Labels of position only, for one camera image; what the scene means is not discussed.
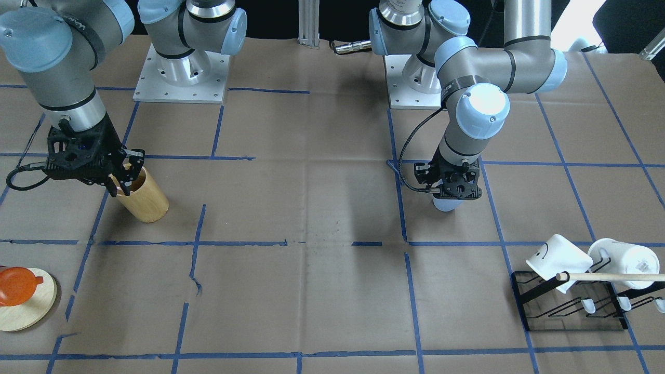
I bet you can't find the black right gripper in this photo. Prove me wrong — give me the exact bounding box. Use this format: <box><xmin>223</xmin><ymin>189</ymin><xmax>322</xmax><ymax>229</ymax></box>
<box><xmin>44</xmin><ymin>114</ymin><xmax>145</xmax><ymax>197</ymax></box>

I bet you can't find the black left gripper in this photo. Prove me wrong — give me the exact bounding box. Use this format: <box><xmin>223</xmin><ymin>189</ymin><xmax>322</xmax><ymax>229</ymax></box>
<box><xmin>414</xmin><ymin>158</ymin><xmax>483</xmax><ymax>201</ymax></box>

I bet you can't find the light blue plastic cup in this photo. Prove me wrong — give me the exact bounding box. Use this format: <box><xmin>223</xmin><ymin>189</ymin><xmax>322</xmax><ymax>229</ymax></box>
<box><xmin>432</xmin><ymin>198</ymin><xmax>464</xmax><ymax>212</ymax></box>

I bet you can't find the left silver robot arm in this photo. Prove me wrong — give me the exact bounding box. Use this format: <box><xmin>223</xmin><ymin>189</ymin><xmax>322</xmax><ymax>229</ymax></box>
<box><xmin>368</xmin><ymin>1</ymin><xmax>567</xmax><ymax>211</ymax></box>

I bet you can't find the orange cup on stand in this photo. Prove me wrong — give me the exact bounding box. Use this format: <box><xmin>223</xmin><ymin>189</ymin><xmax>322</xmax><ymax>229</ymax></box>
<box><xmin>1</xmin><ymin>266</ymin><xmax>44</xmax><ymax>307</ymax></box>

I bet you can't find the bamboo cylinder holder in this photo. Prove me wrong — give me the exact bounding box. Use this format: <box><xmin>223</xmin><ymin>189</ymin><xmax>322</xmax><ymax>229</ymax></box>
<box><xmin>111</xmin><ymin>167</ymin><xmax>169</xmax><ymax>223</ymax></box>

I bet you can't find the white smiley mug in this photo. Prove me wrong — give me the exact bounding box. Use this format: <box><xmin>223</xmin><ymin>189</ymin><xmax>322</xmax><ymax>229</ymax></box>
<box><xmin>526</xmin><ymin>234</ymin><xmax>594</xmax><ymax>281</ymax></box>

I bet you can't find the round wooden stand base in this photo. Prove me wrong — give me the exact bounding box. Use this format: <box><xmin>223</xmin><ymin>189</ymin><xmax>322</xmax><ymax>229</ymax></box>
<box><xmin>1</xmin><ymin>268</ymin><xmax>59</xmax><ymax>333</ymax></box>

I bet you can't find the brown paper table cover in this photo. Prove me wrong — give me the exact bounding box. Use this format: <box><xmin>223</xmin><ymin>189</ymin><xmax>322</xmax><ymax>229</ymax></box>
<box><xmin>1</xmin><ymin>36</ymin><xmax>663</xmax><ymax>373</ymax></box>

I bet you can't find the white plain mug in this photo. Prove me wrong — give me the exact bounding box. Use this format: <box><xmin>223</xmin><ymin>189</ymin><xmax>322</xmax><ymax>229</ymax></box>
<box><xmin>588</xmin><ymin>237</ymin><xmax>660</xmax><ymax>274</ymax></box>

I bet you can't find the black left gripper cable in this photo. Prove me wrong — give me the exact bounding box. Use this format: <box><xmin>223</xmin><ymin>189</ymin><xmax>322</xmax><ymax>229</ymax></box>
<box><xmin>399</xmin><ymin>106</ymin><xmax>447</xmax><ymax>194</ymax></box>

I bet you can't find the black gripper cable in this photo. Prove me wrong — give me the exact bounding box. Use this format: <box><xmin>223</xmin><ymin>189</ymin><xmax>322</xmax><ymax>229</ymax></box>
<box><xmin>399</xmin><ymin>106</ymin><xmax>447</xmax><ymax>194</ymax></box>
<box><xmin>6</xmin><ymin>162</ymin><xmax>52</xmax><ymax>192</ymax></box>

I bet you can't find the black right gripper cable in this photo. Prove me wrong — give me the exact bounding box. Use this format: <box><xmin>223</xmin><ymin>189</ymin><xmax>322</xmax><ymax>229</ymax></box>
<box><xmin>6</xmin><ymin>162</ymin><xmax>52</xmax><ymax>192</ymax></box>

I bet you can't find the black wire mug rack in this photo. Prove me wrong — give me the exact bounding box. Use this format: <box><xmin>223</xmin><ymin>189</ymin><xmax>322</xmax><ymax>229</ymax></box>
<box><xmin>511</xmin><ymin>271</ymin><xmax>663</xmax><ymax>331</ymax></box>

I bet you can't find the aluminium frame post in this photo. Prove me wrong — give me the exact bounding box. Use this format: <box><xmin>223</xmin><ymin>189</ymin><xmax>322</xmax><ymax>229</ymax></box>
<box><xmin>297</xmin><ymin>0</ymin><xmax>320</xmax><ymax>49</ymax></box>

